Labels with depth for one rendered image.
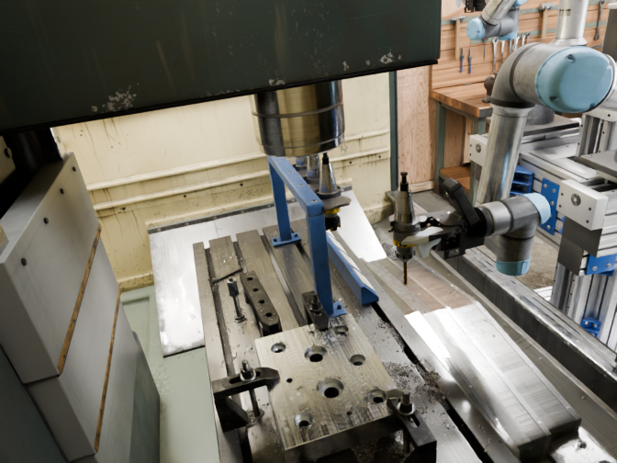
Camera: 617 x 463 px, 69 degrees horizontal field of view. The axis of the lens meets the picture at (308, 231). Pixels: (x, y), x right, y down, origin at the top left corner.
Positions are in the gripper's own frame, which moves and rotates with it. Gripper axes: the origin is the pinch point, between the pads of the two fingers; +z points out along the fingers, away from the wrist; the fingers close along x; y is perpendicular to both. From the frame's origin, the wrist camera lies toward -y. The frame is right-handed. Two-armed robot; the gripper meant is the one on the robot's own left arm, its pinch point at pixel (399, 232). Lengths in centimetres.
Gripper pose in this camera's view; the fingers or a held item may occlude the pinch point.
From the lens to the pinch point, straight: 97.4
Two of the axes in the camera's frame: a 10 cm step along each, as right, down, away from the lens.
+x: -2.8, -4.2, 8.6
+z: -9.5, 2.1, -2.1
